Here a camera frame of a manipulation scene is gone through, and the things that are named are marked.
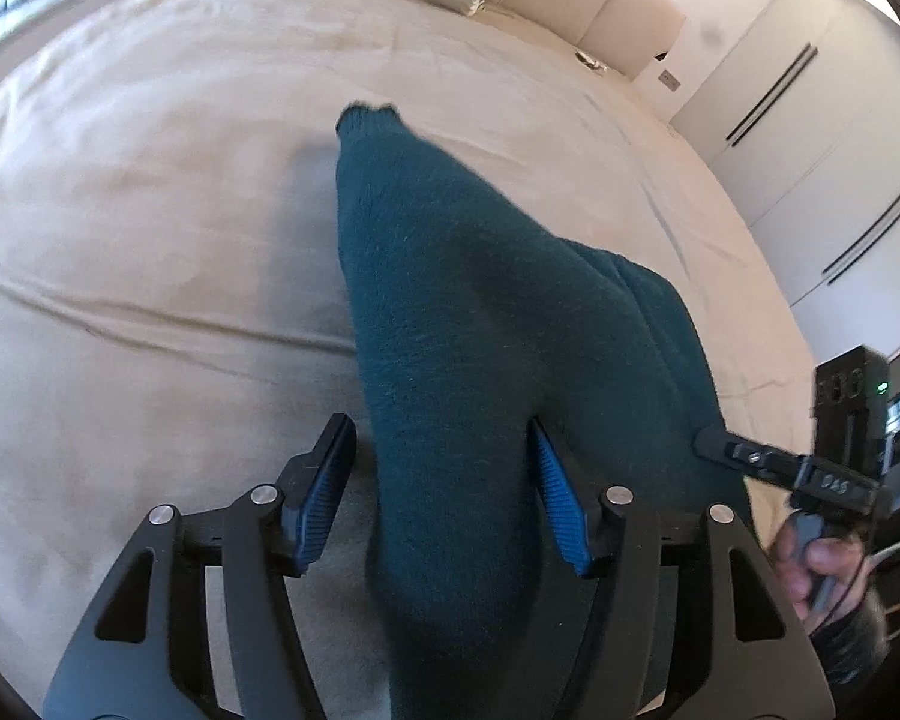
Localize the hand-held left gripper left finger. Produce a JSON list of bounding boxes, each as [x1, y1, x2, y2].
[[41, 412, 359, 720]]

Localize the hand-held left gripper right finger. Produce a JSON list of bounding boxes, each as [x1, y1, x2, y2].
[[528, 418, 837, 720]]

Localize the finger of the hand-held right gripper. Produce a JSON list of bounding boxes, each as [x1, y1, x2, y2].
[[692, 424, 811, 497]]

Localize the teal knit sweater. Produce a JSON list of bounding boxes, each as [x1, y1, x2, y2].
[[335, 101, 751, 720]]

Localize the person's right forearm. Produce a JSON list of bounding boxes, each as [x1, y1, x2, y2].
[[804, 591, 899, 695]]

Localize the person's right hand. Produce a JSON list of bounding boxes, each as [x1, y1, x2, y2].
[[771, 514, 871, 627]]

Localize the white wardrobe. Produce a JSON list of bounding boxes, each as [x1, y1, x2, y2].
[[671, 0, 900, 361]]

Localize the bed with cream sheet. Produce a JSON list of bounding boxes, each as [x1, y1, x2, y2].
[[0, 0, 822, 720]]

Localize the beige padded headboard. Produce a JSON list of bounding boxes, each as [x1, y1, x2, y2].
[[484, 0, 687, 80]]

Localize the black wardrobe handle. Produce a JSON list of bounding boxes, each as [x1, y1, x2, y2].
[[831, 176, 900, 286], [823, 160, 900, 277], [724, 43, 812, 142], [733, 51, 820, 149]]

